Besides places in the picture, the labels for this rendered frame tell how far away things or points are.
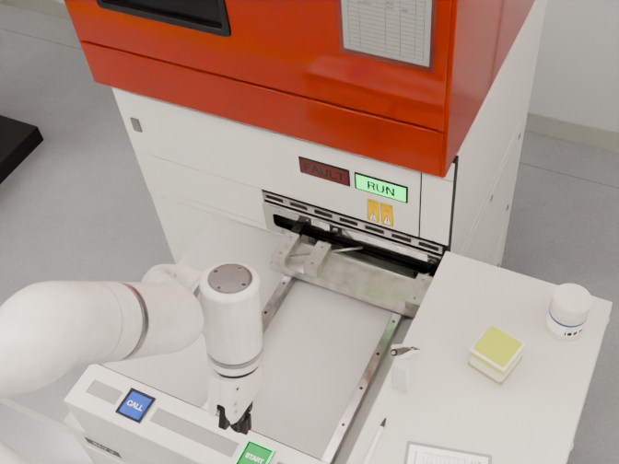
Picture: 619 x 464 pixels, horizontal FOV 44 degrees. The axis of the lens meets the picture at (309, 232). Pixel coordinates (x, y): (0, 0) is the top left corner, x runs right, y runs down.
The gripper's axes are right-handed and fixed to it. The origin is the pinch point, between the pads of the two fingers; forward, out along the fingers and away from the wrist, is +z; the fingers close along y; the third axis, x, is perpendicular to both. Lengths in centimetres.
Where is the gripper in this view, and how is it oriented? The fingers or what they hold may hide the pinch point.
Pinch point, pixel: (240, 421)
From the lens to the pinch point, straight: 129.4
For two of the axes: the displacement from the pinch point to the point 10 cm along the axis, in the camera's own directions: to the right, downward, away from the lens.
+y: -4.5, 5.6, -7.0
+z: -0.1, 7.8, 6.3
